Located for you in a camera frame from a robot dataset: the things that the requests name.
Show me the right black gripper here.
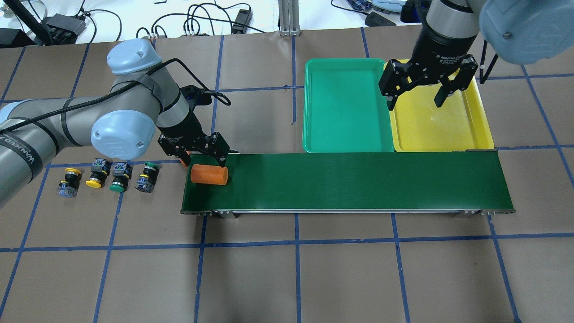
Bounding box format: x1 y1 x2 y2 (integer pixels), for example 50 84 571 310
379 42 479 110

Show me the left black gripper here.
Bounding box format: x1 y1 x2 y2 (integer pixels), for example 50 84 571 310
157 112 230 168

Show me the plain orange cylinder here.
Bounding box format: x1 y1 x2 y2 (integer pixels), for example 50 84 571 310
189 164 228 186

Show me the green push button switch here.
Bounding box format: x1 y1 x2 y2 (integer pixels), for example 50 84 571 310
135 161 159 193
109 162 132 193

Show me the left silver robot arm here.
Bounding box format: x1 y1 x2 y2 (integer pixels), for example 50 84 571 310
0 39 230 205

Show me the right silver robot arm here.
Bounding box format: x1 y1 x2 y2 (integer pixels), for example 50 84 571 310
224 0 573 174

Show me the yellow plastic tray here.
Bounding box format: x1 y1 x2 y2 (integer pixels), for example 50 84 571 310
390 79 495 153

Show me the green plastic tray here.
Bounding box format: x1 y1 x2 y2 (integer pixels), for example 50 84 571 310
303 58 395 153

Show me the green conveyor belt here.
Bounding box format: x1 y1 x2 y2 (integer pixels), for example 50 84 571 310
180 150 515 217

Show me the black power adapter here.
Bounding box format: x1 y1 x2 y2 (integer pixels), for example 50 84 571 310
231 9 252 35

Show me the yellow push button switch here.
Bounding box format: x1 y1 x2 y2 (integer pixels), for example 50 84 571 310
85 158 112 188
58 167 82 198

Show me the aluminium frame post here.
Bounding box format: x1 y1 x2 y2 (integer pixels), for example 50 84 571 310
278 0 301 37

